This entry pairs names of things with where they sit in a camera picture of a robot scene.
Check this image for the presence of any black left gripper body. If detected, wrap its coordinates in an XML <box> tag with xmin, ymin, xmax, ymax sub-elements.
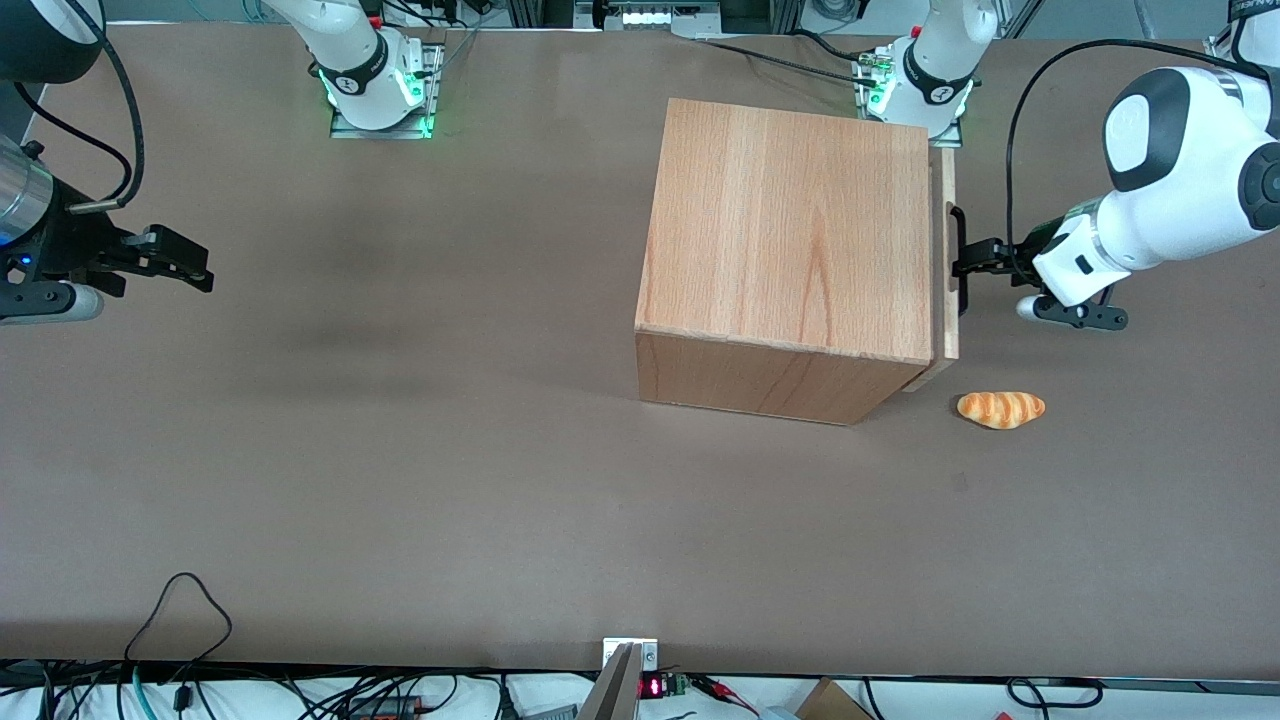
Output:
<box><xmin>990</xmin><ymin>222</ymin><xmax>1059</xmax><ymax>289</ymax></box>

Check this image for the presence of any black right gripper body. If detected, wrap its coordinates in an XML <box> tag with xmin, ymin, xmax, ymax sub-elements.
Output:
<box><xmin>0</xmin><ymin>203</ymin><xmax>133</xmax><ymax>299</ymax></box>

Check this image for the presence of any wooden drawer with black handle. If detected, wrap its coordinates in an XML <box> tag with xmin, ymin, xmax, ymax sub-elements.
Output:
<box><xmin>900</xmin><ymin>146</ymin><xmax>970</xmax><ymax>394</ymax></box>

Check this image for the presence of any wooden drawer cabinet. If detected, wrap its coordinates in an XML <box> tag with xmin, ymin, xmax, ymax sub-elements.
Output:
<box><xmin>634</xmin><ymin>97</ymin><xmax>935</xmax><ymax>427</ymax></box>

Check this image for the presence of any toy bread roll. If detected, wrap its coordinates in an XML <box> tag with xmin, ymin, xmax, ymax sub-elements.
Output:
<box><xmin>957</xmin><ymin>391</ymin><xmax>1047</xmax><ymax>431</ymax></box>

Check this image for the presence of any brown cardboard piece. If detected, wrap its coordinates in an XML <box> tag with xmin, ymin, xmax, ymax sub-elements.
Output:
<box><xmin>794</xmin><ymin>678</ymin><xmax>877</xmax><ymax>720</ymax></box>

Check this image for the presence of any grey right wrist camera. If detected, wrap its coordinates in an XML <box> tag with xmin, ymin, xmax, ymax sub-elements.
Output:
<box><xmin>0</xmin><ymin>282</ymin><xmax>105</xmax><ymax>324</ymax></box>

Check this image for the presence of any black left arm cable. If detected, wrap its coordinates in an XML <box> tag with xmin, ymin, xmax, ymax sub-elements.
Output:
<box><xmin>1004</xmin><ymin>38</ymin><xmax>1243</xmax><ymax>263</ymax></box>

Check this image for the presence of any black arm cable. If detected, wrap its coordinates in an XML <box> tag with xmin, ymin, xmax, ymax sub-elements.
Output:
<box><xmin>1004</xmin><ymin>38</ymin><xmax>1243</xmax><ymax>263</ymax></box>
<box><xmin>14</xmin><ymin>0</ymin><xmax>147</xmax><ymax>213</ymax></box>

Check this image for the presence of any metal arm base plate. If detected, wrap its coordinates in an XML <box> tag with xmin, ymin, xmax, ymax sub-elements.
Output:
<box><xmin>850</xmin><ymin>55</ymin><xmax>967</xmax><ymax>149</ymax></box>
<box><xmin>329</xmin><ymin>40</ymin><xmax>447</xmax><ymax>141</ymax></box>

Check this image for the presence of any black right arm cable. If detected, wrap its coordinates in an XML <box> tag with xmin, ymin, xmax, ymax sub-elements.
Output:
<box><xmin>14</xmin><ymin>0</ymin><xmax>147</xmax><ymax>213</ymax></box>

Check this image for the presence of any black cable across table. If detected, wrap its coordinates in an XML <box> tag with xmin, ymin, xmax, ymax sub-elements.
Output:
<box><xmin>694</xmin><ymin>30</ymin><xmax>883</xmax><ymax>87</ymax></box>

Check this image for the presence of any black looped cable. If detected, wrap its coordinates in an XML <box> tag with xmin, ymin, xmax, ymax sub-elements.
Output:
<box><xmin>123</xmin><ymin>572</ymin><xmax>234</xmax><ymax>667</ymax></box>

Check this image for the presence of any black coiled cable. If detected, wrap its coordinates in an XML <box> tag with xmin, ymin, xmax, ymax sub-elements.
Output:
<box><xmin>1005</xmin><ymin>677</ymin><xmax>1107</xmax><ymax>713</ymax></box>

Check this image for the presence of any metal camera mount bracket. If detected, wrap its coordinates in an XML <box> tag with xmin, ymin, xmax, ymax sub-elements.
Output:
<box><xmin>575</xmin><ymin>638</ymin><xmax>661</xmax><ymax>720</ymax></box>

